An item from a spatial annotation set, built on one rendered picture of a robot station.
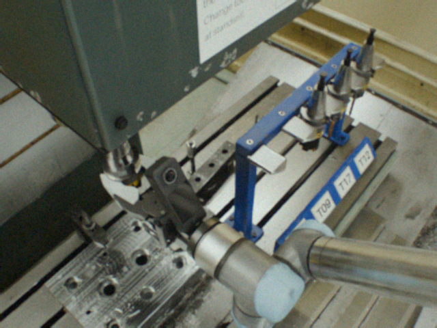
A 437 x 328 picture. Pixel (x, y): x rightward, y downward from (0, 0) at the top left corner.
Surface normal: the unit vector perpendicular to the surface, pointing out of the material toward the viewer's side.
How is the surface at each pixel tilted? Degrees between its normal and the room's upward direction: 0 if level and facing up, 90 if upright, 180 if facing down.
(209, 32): 90
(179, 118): 0
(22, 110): 90
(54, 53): 90
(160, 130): 0
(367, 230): 7
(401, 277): 61
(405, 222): 24
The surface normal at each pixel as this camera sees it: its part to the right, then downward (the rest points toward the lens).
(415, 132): -0.28, -0.34
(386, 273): -0.82, -0.16
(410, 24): -0.65, 0.59
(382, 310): 0.07, -0.71
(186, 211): 0.63, 0.12
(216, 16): 0.76, 0.50
